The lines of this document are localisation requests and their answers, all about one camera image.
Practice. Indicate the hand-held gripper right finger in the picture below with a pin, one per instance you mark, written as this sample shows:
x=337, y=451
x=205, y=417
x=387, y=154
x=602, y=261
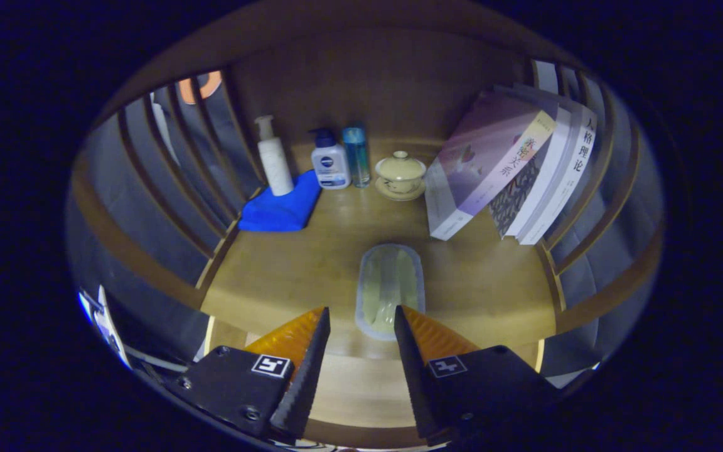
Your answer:
x=415, y=383

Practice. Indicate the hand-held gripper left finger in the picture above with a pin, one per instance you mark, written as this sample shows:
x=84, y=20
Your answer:
x=305, y=383

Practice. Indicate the wooden countertop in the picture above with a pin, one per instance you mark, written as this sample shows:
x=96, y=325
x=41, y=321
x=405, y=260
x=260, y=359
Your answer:
x=311, y=276

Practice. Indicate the wooden cabinet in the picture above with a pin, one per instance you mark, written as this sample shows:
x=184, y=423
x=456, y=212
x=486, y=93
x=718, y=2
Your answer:
x=374, y=75

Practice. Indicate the blue cloth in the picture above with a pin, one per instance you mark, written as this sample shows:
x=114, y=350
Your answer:
x=277, y=210

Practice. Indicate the lidded ceramic tea cup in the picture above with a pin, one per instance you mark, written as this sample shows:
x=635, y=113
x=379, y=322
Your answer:
x=400, y=176

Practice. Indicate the patterned dark book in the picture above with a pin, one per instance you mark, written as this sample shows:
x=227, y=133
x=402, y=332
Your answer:
x=515, y=198

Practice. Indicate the white lotion bottle blue cap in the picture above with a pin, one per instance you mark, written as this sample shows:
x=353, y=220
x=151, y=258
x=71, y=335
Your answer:
x=330, y=166

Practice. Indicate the white pump bottle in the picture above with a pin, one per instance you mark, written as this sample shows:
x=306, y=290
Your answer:
x=275, y=163

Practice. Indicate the teal bottle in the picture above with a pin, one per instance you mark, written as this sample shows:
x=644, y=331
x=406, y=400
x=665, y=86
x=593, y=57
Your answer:
x=357, y=157

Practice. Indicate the purple book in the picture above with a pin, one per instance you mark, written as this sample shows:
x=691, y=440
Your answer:
x=481, y=157

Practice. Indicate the white book black characters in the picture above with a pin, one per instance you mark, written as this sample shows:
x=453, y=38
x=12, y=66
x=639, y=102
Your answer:
x=572, y=169

